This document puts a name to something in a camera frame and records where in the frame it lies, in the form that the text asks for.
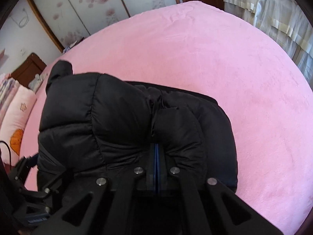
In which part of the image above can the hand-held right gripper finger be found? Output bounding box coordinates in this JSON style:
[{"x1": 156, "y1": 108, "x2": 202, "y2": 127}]
[
  {"x1": 156, "y1": 143, "x2": 282, "y2": 235},
  {"x1": 34, "y1": 143, "x2": 157, "y2": 235}
]

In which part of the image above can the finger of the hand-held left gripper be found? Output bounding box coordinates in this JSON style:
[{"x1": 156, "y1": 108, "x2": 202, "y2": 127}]
[
  {"x1": 23, "y1": 170, "x2": 67, "y2": 200},
  {"x1": 13, "y1": 155, "x2": 38, "y2": 183}
]

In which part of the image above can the black puffer jacket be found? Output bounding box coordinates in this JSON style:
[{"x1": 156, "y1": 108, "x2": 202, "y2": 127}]
[{"x1": 37, "y1": 60, "x2": 239, "y2": 194}]

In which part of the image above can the pink flower print pillow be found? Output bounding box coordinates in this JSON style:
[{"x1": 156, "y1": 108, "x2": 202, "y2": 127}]
[{"x1": 0, "y1": 84, "x2": 37, "y2": 156}]

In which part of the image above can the striped folded quilt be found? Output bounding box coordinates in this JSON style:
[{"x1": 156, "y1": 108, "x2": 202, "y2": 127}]
[{"x1": 0, "y1": 73, "x2": 20, "y2": 118}]

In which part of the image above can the small grey white cloth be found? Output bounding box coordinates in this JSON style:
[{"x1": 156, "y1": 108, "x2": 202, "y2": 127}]
[{"x1": 28, "y1": 73, "x2": 48, "y2": 93}]

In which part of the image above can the wooden headboard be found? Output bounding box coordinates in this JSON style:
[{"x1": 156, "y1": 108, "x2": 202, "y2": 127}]
[{"x1": 10, "y1": 52, "x2": 47, "y2": 89}]

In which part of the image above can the pink bed blanket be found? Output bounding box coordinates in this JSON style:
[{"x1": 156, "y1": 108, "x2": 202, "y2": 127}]
[{"x1": 18, "y1": 0, "x2": 313, "y2": 235}]

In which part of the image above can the floral sliding door wardrobe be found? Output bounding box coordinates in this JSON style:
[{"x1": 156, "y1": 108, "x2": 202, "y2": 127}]
[{"x1": 24, "y1": 0, "x2": 186, "y2": 53}]

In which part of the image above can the white lace curtain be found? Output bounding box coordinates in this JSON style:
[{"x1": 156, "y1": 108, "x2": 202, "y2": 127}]
[{"x1": 223, "y1": 0, "x2": 313, "y2": 84}]

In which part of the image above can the black cable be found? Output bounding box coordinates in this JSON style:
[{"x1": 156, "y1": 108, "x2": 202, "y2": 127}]
[{"x1": 0, "y1": 140, "x2": 12, "y2": 165}]

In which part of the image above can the wire wall hook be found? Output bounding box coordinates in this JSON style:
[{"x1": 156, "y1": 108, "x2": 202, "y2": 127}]
[{"x1": 10, "y1": 7, "x2": 28, "y2": 29}]

